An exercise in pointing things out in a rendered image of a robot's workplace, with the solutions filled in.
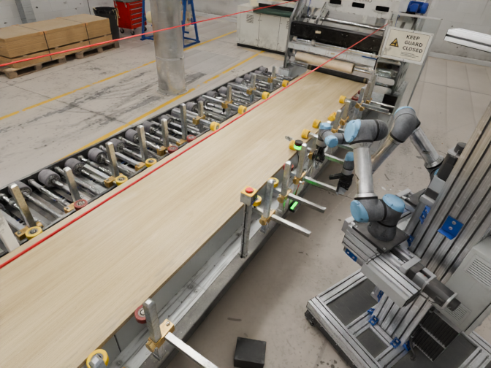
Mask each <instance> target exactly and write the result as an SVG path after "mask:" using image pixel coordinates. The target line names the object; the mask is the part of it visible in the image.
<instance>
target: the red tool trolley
mask: <svg viewBox="0 0 491 368"><path fill-rule="evenodd" d="M113 1H114V6H115V8H118V9H117V10H118V15H119V17H120V18H119V17H118V27H120V32H121V33H122V34H123V33H124V30H123V28H128V29H131V34H132V35H134V29H136V28H138V27H140V26H142V0H113Z"/></svg>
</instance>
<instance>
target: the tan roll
mask: <svg viewBox="0 0 491 368"><path fill-rule="evenodd" d="M290 55H291V56H294V57H295V60H296V61H301V62H304V63H307V64H313V65H317V66H321V65H322V64H323V63H325V62H327V61H328V60H330V59H331V58H326V57H323V56H319V55H313V54H310V53H304V52H300V51H297V53H296V54H294V53H290ZM354 65H355V64H353V63H349V62H345V61H339V60H336V59H332V60H331V61H329V62H327V63H326V64H324V65H323V66H322V67H325V68H329V69H334V70H338V71H341V72H347V73H350V74H352V73H353V71H357V72H363V73H366V74H372V73H373V72H371V71H367V70H364V69H358V68H354Z"/></svg>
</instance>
